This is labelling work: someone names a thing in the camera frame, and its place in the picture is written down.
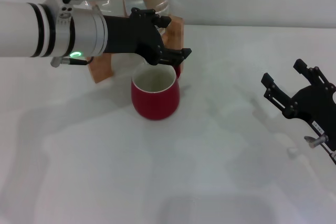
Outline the metal wing bolt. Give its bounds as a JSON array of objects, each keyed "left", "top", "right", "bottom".
[{"left": 303, "top": 134, "right": 329, "bottom": 148}]

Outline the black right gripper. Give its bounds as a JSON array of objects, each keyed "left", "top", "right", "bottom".
[{"left": 261, "top": 59, "right": 336, "bottom": 154}]

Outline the red cup white inside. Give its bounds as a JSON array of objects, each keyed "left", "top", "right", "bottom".
[{"left": 131, "top": 62, "right": 182, "bottom": 121}]

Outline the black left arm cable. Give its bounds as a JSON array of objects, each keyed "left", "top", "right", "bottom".
[{"left": 50, "top": 56, "right": 94, "bottom": 68}]

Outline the thin right arm cable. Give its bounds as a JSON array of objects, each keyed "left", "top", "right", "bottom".
[{"left": 320, "top": 144, "right": 336, "bottom": 166}]

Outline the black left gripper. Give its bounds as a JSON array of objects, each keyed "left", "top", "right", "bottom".
[{"left": 103, "top": 7, "right": 193, "bottom": 67}]

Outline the wooden dispenser stand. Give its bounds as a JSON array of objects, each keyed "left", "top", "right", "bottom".
[{"left": 86, "top": 14, "right": 185, "bottom": 84}]

